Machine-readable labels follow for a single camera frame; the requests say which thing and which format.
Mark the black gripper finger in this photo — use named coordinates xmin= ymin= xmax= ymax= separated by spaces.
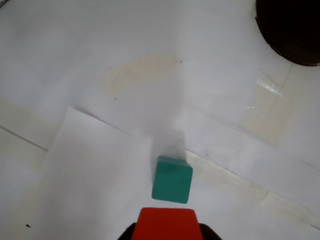
xmin=199 ymin=223 xmax=223 ymax=240
xmin=119 ymin=223 xmax=137 ymax=240

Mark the black round dome base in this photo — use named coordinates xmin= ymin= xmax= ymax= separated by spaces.
xmin=254 ymin=0 xmax=320 ymax=67

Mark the teal blue cube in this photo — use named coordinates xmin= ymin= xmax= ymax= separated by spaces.
xmin=151 ymin=155 xmax=194 ymax=205

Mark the white paper sheet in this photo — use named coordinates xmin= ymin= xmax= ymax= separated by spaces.
xmin=2 ymin=106 xmax=320 ymax=240

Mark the beige masking tape strip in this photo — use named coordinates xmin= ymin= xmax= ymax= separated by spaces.
xmin=99 ymin=52 xmax=177 ymax=94
xmin=186 ymin=152 xmax=276 ymax=201
xmin=239 ymin=79 xmax=290 ymax=141

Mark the red cube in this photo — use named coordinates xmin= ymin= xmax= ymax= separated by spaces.
xmin=131 ymin=207 xmax=203 ymax=240

